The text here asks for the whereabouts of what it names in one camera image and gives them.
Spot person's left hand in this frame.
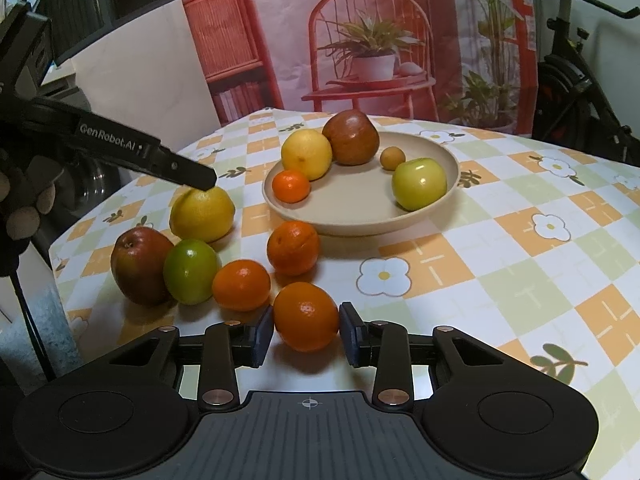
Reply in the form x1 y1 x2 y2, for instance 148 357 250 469
0 152 66 241

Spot printed pink wall cloth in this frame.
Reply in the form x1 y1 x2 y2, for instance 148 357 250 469
170 0 543 136

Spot small tan round fruit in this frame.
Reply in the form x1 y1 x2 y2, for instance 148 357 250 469
380 146 406 171

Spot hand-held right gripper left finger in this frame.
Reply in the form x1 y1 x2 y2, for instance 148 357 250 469
107 305 275 409

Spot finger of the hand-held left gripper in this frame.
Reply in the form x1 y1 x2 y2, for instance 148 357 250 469
142 142 218 192

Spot large green apple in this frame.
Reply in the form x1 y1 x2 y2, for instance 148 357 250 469
391 157 447 212

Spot bright red apple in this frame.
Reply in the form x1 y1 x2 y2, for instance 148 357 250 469
110 226 176 307

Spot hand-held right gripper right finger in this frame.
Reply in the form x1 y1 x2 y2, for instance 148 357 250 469
339 302 506 409

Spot beige round plate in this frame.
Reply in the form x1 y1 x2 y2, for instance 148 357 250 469
262 131 461 237

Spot orange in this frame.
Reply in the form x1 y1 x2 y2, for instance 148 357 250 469
272 282 341 353
212 259 272 311
266 220 321 277

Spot dark red apple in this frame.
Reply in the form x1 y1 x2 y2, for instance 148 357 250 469
321 109 379 167

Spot grey washing machine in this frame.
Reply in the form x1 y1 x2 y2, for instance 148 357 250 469
40 77 126 241

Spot small mandarin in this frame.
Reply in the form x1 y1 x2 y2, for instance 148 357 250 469
272 169 312 204

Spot checkered flower tablecloth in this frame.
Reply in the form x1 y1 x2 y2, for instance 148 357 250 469
50 107 640 480

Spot yellow lemon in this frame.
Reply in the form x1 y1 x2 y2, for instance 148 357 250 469
169 186 236 243
281 129 333 182

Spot small green apple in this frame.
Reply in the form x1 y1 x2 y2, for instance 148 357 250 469
163 239 222 306

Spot black exercise bike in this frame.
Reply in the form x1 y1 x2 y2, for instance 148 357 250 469
527 0 640 166

